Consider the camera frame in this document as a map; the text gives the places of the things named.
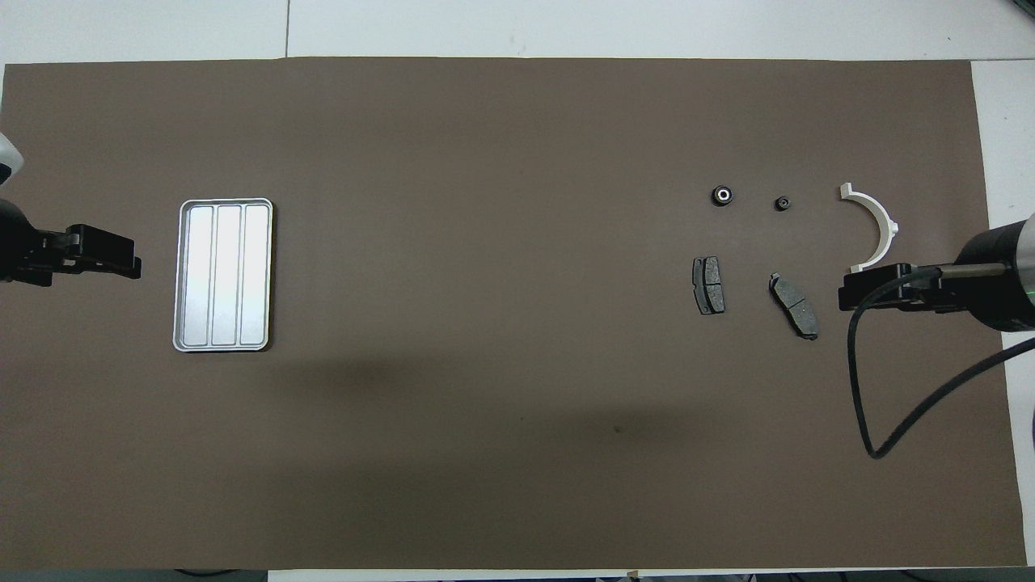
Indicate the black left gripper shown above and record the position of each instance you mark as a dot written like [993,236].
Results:
[16,242]

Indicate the large black bearing gear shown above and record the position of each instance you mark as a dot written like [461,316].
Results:
[722,195]

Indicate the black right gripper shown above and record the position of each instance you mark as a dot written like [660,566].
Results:
[990,295]

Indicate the brown paper table mat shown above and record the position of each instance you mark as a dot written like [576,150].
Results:
[517,323]

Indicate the white semicircular plastic bracket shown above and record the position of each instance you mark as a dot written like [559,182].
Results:
[889,230]

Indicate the rectangular dark grey brake pad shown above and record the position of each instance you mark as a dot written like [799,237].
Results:
[710,287]

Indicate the silver metal tray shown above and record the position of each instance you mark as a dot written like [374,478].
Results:
[226,275]

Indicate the curved dark grey brake pad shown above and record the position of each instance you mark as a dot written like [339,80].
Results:
[796,307]

